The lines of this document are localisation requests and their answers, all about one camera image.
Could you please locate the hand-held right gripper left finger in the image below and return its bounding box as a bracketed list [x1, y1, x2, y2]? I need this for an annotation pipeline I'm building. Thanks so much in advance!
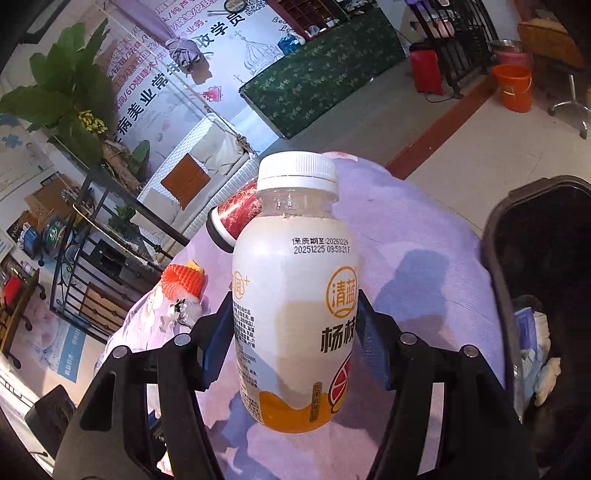
[53, 291, 236, 480]

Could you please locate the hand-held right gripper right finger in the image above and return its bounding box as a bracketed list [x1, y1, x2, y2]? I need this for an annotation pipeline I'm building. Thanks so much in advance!
[353, 291, 541, 480]

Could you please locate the orange foam fruit net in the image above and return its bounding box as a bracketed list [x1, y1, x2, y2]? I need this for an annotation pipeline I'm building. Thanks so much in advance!
[161, 262, 208, 301]

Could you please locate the white capped juice bottle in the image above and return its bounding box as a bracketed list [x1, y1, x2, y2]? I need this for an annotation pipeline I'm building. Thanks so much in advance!
[231, 151, 360, 435]

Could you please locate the red patterned canister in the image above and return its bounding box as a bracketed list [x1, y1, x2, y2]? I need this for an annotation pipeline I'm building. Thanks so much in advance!
[206, 178, 260, 254]

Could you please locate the black trash bin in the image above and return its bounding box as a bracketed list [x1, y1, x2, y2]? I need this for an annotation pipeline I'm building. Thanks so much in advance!
[480, 175, 591, 480]

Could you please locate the purple floral blanket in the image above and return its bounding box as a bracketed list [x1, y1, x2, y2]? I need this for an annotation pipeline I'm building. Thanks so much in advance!
[95, 152, 518, 480]

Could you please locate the orange cushion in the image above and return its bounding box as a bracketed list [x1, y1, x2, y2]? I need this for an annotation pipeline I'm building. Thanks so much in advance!
[161, 154, 211, 208]

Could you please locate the green round tin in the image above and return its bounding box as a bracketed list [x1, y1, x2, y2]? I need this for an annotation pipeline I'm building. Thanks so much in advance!
[41, 215, 70, 250]

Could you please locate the white cushion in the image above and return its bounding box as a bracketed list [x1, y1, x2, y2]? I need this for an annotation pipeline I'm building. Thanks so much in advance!
[203, 124, 252, 171]

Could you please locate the cardboard box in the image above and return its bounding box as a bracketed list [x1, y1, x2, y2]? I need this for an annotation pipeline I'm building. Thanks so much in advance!
[25, 173, 79, 217]

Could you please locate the white wicker swing sofa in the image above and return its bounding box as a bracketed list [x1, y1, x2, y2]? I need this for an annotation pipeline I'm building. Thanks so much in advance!
[139, 113, 262, 241]

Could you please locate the yellow banana bunch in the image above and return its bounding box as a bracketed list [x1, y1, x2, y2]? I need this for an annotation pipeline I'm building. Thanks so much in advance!
[78, 110, 108, 134]

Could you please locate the green patterned counter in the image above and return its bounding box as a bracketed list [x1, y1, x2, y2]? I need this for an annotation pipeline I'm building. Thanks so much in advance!
[239, 7, 409, 140]

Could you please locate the orange bucket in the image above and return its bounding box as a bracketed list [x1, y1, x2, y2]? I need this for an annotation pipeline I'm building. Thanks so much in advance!
[491, 64, 533, 114]

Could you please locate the large banana plant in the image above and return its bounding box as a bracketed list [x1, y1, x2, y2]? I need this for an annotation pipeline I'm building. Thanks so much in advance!
[0, 18, 153, 185]

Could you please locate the black metal rack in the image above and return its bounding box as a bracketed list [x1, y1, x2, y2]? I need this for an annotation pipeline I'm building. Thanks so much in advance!
[409, 0, 499, 100]

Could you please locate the pink basin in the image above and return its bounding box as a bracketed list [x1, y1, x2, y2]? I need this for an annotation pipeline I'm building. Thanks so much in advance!
[494, 50, 532, 70]

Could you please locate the chrome swivel stool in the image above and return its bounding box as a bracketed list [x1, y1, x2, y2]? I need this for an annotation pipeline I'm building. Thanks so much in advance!
[547, 65, 591, 139]

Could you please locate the red telephone booth cabinet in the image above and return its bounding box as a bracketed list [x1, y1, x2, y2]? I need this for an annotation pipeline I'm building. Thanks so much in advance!
[268, 0, 352, 40]

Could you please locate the brown patterned box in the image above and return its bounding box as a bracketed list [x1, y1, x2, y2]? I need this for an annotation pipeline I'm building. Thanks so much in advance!
[517, 18, 585, 70]

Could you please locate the black metal bed frame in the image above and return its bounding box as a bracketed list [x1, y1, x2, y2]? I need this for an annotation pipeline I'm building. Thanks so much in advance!
[48, 166, 190, 344]

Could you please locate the large wall poster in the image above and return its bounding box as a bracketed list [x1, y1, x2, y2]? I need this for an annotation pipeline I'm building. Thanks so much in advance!
[99, 0, 315, 153]

